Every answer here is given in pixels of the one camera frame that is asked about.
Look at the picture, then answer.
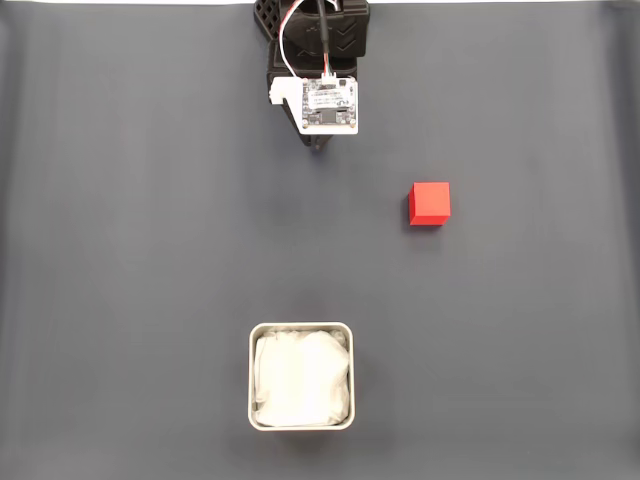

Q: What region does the red cube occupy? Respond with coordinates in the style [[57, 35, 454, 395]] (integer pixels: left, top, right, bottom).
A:
[[407, 181, 452, 227]]

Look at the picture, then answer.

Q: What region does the white camera board mount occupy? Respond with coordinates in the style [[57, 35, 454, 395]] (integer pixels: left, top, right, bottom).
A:
[[269, 74, 360, 137]]

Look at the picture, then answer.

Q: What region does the black camera cable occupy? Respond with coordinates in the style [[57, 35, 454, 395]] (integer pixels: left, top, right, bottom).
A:
[[314, 0, 334, 84]]

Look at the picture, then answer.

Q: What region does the dark table mat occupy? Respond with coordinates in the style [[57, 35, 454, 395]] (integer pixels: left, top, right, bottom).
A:
[[0, 3, 640, 480]]

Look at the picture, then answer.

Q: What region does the white red servo wire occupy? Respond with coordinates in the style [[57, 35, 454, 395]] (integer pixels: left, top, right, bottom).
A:
[[277, 0, 307, 81]]

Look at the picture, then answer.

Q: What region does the square metal box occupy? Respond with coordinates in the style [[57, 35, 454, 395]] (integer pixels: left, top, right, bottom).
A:
[[247, 321, 356, 432]]

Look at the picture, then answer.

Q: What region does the white crumpled tissue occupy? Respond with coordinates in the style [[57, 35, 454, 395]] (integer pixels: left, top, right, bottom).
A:
[[253, 329, 350, 428]]

